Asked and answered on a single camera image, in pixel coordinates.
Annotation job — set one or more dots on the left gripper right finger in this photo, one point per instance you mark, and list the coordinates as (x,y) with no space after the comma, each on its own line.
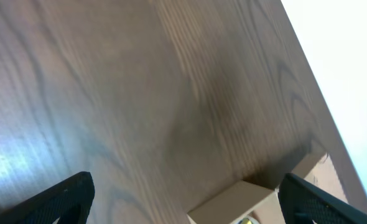
(302,202)

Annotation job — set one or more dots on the brown cardboard box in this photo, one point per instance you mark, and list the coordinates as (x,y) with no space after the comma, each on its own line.
(257,196)

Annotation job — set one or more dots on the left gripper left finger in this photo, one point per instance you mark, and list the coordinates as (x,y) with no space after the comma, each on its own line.
(67,202)

